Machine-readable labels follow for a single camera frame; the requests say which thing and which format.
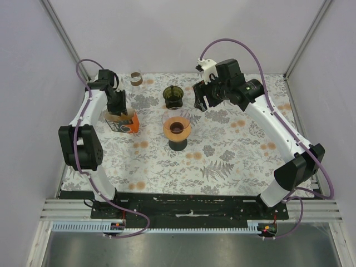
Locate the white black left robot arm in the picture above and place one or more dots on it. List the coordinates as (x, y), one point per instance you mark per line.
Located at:
(80, 144)

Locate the dark green glass jar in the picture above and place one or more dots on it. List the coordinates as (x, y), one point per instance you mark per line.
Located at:
(173, 97)

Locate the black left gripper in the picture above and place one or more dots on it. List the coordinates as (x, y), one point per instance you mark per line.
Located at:
(122, 108)

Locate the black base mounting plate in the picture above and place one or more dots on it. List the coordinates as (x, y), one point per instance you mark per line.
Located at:
(164, 206)

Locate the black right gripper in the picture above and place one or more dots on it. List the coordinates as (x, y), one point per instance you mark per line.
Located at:
(202, 90)

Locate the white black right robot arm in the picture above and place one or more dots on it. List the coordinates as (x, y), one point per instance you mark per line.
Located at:
(224, 81)

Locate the orange coffee filter box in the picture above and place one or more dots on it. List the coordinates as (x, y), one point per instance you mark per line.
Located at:
(131, 126)

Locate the floral patterned table mat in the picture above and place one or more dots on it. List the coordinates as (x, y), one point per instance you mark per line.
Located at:
(227, 153)

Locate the round bamboo dripper holder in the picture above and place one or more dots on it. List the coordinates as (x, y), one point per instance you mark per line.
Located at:
(188, 131)

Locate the right aluminium frame post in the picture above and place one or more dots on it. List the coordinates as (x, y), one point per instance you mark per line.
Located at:
(307, 37)

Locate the brown tape roll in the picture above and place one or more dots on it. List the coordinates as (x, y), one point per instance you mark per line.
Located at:
(136, 78)

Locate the clear glass dripper cone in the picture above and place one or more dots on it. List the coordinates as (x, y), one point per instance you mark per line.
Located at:
(175, 114)

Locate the brown paper coffee filters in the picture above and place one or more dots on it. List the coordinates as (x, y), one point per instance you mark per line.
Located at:
(116, 118)

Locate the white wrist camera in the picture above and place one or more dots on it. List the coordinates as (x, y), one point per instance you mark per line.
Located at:
(120, 85)
(208, 69)

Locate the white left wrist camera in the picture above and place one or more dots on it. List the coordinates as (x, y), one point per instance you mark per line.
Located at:
(120, 85)

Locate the aluminium front rail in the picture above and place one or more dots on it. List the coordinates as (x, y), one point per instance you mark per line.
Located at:
(315, 211)

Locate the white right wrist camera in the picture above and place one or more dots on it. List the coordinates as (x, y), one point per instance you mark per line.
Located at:
(208, 69)

